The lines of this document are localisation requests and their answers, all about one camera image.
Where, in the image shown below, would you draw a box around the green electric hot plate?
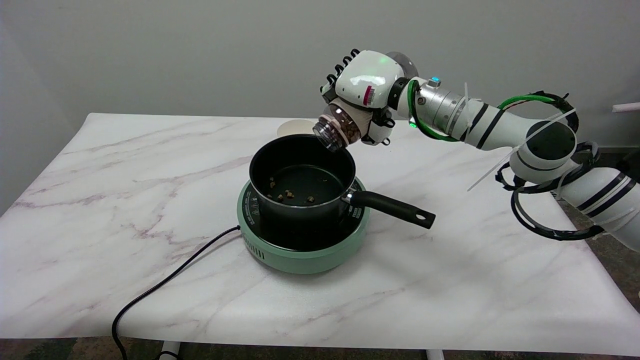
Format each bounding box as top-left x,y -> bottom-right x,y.
236,175 -> 371,275

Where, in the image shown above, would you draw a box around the clear bottle with brown contents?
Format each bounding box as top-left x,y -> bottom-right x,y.
312,51 -> 419,153

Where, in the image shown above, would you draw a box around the black power cord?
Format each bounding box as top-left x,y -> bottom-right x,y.
111,225 -> 242,360

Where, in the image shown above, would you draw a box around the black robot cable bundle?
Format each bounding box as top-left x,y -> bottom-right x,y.
495,91 -> 606,242

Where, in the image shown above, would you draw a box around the black soup pot with handle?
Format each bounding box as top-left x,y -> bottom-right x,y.
248,134 -> 436,230

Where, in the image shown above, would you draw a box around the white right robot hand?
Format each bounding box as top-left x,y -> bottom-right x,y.
320,48 -> 407,146

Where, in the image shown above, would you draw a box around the brown food pellets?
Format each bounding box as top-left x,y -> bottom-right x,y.
266,176 -> 316,204

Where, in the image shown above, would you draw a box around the white round lid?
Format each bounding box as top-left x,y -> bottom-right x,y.
276,119 -> 319,139

